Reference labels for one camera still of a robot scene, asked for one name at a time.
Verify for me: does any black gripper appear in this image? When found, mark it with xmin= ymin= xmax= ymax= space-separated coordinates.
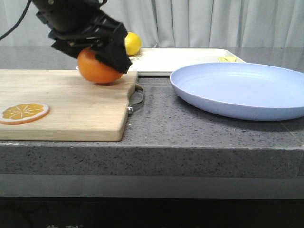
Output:
xmin=33 ymin=0 xmax=132 ymax=73

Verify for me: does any orange mandarin fruit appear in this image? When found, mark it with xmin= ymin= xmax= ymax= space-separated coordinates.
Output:
xmin=77 ymin=47 xmax=123 ymax=84

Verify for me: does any light blue plate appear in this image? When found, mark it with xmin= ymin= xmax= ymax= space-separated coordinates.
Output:
xmin=170 ymin=62 xmax=304 ymax=121

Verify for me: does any yellow lemon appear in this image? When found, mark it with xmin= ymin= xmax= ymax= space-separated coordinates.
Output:
xmin=124 ymin=32 xmax=142 ymax=56

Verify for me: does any wooden cutting board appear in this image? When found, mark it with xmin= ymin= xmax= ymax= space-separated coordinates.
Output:
xmin=0 ymin=69 xmax=138 ymax=142

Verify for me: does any orange slice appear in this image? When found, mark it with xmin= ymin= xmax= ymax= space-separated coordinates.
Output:
xmin=0 ymin=103 xmax=50 ymax=125

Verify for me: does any grey curtain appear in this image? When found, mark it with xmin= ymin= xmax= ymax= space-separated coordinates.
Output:
xmin=0 ymin=0 xmax=304 ymax=49

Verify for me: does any metal cutting board handle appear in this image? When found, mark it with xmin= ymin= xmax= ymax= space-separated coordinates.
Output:
xmin=127 ymin=84 xmax=145 ymax=115

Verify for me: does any black cable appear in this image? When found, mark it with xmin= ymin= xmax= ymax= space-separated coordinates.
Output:
xmin=0 ymin=0 xmax=32 ymax=41

